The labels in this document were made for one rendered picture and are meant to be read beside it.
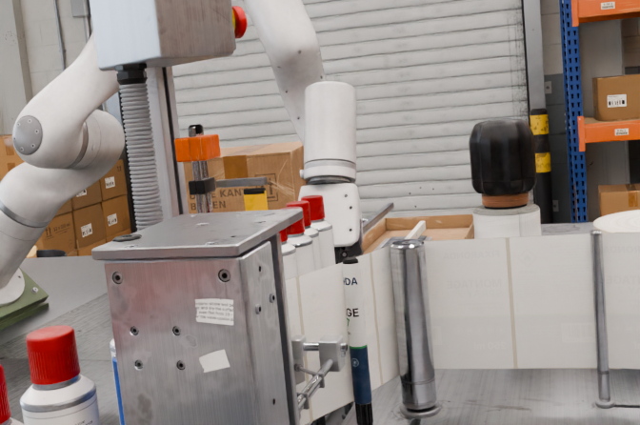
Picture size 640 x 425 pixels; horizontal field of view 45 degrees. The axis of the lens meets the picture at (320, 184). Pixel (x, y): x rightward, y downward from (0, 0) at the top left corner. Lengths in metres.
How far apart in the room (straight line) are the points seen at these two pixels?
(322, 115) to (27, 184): 0.63
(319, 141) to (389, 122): 4.22
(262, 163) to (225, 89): 4.14
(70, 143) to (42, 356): 0.91
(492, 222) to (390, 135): 4.44
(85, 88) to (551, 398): 0.95
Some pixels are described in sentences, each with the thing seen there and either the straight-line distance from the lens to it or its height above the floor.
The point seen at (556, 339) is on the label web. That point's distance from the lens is 0.88.
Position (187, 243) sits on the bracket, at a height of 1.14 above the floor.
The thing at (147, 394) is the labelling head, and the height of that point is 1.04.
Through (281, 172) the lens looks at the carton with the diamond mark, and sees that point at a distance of 1.60.
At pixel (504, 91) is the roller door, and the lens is 5.33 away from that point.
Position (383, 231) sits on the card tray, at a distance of 2.13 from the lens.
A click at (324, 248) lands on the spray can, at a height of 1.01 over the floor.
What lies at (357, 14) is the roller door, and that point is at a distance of 5.46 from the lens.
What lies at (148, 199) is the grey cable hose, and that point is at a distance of 0.89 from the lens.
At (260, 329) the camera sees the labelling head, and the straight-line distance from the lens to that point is 0.53.
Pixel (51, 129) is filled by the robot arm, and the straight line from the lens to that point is 1.45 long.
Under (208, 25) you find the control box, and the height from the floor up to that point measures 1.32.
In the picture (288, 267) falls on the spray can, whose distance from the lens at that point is 0.98.
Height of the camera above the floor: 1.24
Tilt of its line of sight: 7 degrees down
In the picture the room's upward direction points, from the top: 5 degrees counter-clockwise
